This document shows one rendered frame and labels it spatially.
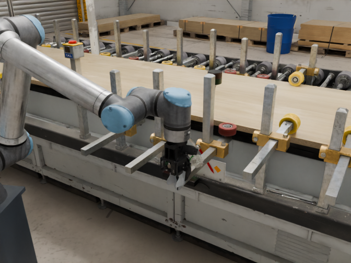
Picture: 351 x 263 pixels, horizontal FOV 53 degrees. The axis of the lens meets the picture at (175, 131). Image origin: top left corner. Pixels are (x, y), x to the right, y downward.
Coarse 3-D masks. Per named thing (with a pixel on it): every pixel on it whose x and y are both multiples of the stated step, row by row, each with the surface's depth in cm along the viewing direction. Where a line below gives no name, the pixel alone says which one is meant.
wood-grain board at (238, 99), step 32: (0, 64) 267; (64, 64) 265; (96, 64) 264; (128, 64) 263; (160, 64) 261; (192, 96) 196; (224, 96) 195; (256, 96) 195; (288, 96) 194; (320, 96) 193; (256, 128) 156; (320, 128) 155
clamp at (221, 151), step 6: (198, 144) 152; (204, 144) 150; (210, 144) 149; (216, 144) 149; (228, 144) 149; (204, 150) 152; (216, 150) 148; (222, 150) 147; (216, 156) 149; (222, 156) 148
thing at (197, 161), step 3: (198, 156) 139; (192, 159) 136; (195, 159) 136; (198, 159) 137; (201, 159) 137; (192, 162) 135; (195, 162) 136; (198, 162) 135; (201, 162) 135; (192, 165) 134; (195, 165) 134; (198, 165) 134; (201, 165) 134
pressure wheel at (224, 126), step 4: (220, 124) 159; (224, 124) 159; (228, 124) 158; (232, 124) 159; (220, 128) 156; (224, 128) 155; (228, 128) 155; (232, 128) 155; (236, 128) 156; (220, 132) 156; (224, 132) 155; (228, 132) 154; (232, 132) 155
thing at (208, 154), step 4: (224, 136) 158; (228, 136) 158; (220, 140) 154; (224, 140) 154; (228, 140) 158; (208, 148) 148; (212, 148) 148; (204, 152) 145; (208, 152) 144; (212, 152) 145; (204, 156) 142; (208, 156) 142; (212, 156) 146; (204, 160) 140; (208, 160) 143; (204, 164) 141; (192, 168) 133; (196, 168) 135; (200, 168) 138; (192, 172) 132; (196, 172) 136; (192, 176) 133; (188, 180) 131
